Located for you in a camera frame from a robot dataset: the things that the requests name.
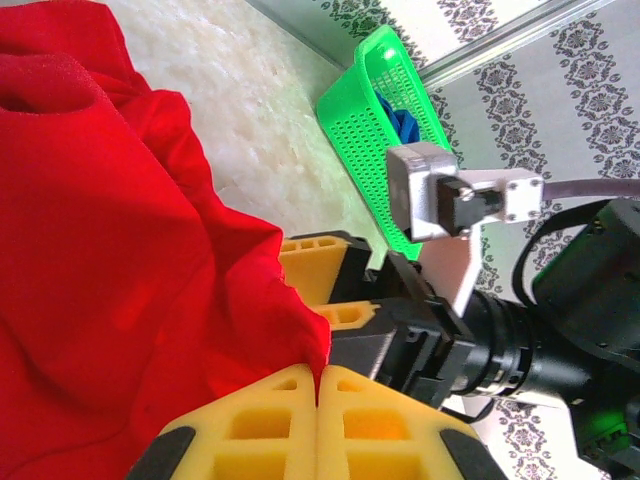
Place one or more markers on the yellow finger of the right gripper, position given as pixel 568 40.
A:
pixel 360 350
pixel 315 270

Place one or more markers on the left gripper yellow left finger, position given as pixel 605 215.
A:
pixel 250 430

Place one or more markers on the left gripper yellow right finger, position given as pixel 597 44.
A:
pixel 390 430

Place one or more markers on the red t-shirt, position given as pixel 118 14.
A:
pixel 100 250

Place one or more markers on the green plastic mesh basket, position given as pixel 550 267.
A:
pixel 360 135

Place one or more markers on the blue cloth garment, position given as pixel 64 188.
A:
pixel 405 125

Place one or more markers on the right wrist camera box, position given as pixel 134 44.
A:
pixel 425 190

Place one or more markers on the aluminium frame post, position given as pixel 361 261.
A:
pixel 500 45

